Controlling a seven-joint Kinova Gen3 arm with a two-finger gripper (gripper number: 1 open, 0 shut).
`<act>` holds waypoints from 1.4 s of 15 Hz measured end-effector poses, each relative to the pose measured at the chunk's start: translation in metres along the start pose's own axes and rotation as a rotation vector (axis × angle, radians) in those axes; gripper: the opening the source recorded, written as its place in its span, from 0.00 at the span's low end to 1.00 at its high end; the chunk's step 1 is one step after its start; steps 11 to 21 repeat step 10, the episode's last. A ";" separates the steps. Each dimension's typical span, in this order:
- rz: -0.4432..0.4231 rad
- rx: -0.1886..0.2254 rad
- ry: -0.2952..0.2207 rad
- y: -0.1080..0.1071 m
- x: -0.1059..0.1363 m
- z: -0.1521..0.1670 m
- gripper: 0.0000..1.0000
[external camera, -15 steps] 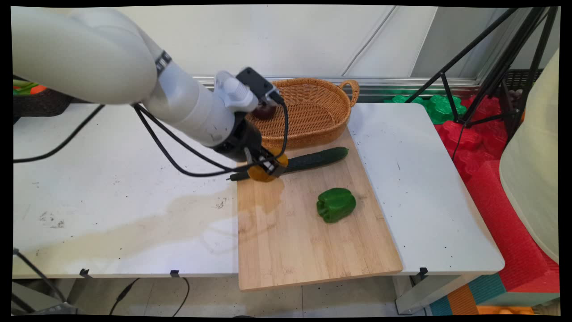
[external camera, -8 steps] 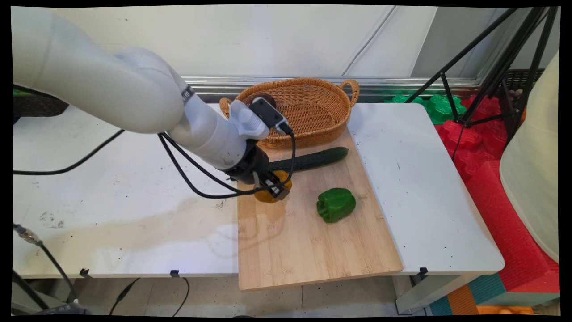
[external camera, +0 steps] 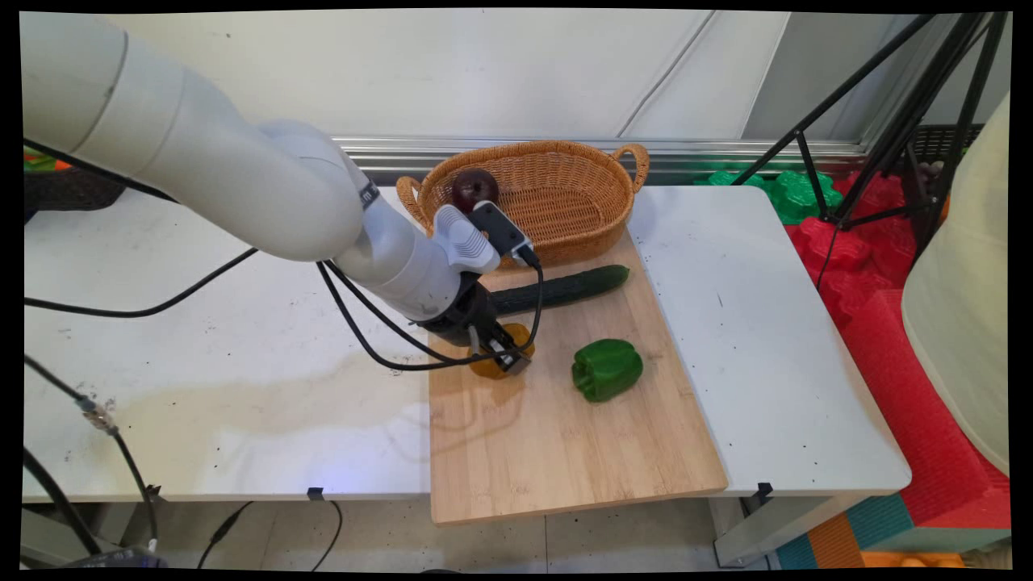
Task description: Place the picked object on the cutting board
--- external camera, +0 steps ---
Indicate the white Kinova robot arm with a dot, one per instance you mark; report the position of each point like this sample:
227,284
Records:
210,169

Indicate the white table leg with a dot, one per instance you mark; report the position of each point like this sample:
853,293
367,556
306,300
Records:
775,528

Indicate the yellow orange toy pepper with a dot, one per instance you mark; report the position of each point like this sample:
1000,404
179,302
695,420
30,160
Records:
484,369

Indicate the green toy bell pepper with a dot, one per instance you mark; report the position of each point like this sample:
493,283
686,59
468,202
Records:
607,369

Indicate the aluminium wall rail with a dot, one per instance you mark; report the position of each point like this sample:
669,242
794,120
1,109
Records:
726,151

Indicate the black and grey wrist camera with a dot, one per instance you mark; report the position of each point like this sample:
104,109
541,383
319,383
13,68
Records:
502,230

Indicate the beige fabric cover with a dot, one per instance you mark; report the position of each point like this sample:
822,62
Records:
964,323

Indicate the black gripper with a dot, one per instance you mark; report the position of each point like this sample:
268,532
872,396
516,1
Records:
460,315

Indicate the green foam puzzle mat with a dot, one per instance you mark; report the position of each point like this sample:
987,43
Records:
795,194

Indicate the red foam puzzle mat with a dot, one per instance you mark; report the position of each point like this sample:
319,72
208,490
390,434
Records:
904,379

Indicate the dark woven storage basket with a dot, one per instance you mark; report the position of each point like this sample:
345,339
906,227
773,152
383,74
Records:
69,190

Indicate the dark red toy apple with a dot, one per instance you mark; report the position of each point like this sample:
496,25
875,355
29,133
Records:
474,187

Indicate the teal and orange foam mat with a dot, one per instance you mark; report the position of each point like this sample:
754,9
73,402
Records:
871,524

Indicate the dark green toy cucumber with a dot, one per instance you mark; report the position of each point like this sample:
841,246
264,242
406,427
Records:
565,289

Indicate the wooden cutting board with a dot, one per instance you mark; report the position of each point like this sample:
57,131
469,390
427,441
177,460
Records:
565,436

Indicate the black tripod stand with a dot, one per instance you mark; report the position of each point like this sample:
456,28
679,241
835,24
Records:
904,121

